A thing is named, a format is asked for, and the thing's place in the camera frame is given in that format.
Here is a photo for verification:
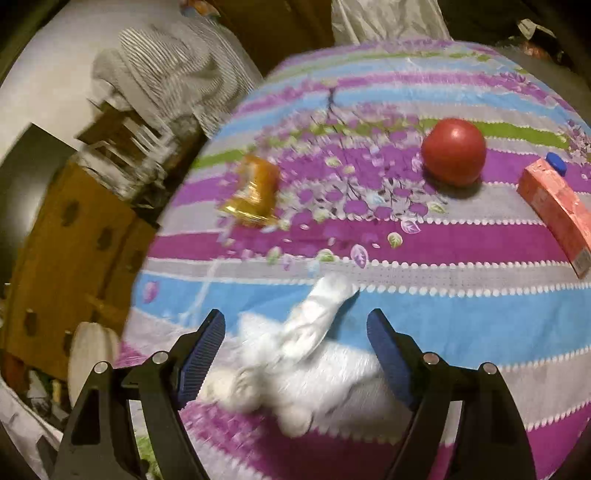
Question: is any red ball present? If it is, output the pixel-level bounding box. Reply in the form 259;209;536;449
421;118;487;187

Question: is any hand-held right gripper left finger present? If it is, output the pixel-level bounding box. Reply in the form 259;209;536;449
53;308;227;480

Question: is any small white tissue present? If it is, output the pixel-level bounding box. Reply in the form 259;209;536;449
199;367;264;414

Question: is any white plush toy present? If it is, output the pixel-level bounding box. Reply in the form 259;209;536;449
238;311;419;437

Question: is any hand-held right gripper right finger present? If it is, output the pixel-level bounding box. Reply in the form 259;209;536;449
366;308;539;480

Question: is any wooden cabinet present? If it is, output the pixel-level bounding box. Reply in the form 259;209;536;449
0;161;160;384

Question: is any black television screen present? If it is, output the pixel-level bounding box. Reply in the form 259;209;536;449
0;122;77;259

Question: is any white plastic cover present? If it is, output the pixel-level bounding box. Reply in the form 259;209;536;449
330;0;451;47

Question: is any colourful snack packet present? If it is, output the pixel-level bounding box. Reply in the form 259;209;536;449
179;0;222;18

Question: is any long white tissue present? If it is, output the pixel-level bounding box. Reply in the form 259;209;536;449
277;273;360;361

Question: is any striped floral bed sheet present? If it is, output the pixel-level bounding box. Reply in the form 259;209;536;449
111;39;591;480

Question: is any long orange carton box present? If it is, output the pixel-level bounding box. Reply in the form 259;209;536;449
516;158;591;278

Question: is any cream round object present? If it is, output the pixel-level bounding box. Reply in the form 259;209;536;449
67;320;122;407

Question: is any gold orange snack wrapper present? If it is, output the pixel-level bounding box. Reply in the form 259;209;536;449
217;154;282;229

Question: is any grey striped cloth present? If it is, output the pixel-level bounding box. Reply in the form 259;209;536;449
90;21;264;139

